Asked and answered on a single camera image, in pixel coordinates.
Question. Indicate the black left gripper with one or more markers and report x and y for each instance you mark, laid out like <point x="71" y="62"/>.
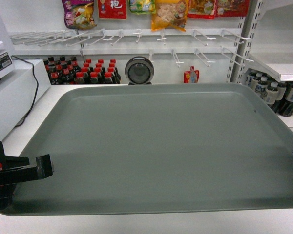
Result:
<point x="15" y="170"/>

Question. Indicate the grey rectangular serving tray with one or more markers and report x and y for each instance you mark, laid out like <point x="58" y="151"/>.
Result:
<point x="159" y="149"/>

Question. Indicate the red snack pouch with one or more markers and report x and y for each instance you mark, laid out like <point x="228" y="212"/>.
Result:
<point x="191" y="76"/>

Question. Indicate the round barcode scanner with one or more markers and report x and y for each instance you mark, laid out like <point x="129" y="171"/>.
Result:
<point x="139" y="71"/>

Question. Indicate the purple hanging snack bag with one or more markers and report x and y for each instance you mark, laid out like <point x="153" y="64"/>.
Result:
<point x="78" y="14"/>

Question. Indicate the red hanging snack bag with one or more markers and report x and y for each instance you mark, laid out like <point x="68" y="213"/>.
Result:
<point x="112" y="9"/>

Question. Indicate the yellow hanging snack bag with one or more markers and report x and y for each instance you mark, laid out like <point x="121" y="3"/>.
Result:
<point x="170" y="14"/>

